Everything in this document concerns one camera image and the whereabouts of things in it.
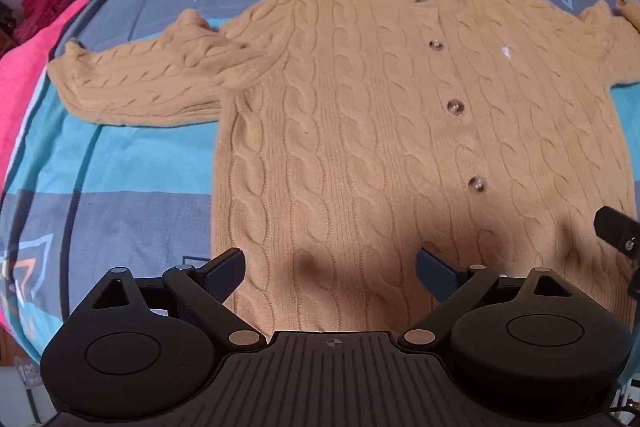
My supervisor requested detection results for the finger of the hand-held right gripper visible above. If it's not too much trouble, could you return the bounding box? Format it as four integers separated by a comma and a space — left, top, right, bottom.
594, 206, 640, 300

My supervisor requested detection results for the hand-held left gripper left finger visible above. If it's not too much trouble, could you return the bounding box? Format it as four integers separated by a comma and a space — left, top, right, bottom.
91, 248, 266, 351

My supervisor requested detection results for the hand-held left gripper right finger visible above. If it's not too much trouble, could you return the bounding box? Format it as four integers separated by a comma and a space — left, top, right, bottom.
400, 247, 581, 350

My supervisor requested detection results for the tan cable-knit cardigan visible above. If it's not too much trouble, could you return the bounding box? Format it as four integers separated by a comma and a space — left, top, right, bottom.
47, 0, 640, 344

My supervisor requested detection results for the blue patterned bed sheet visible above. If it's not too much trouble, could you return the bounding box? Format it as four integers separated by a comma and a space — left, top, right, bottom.
0, 0, 640, 365

